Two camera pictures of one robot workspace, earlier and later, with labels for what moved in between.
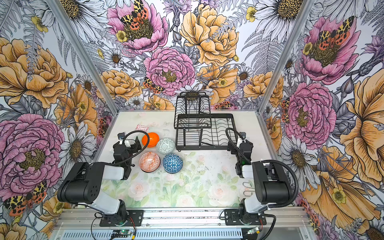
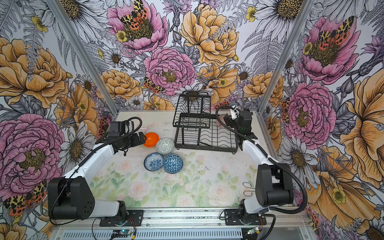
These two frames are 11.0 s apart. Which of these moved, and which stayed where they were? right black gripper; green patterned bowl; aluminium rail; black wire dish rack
Moved: right black gripper
Stayed: black wire dish rack; green patterned bowl; aluminium rail
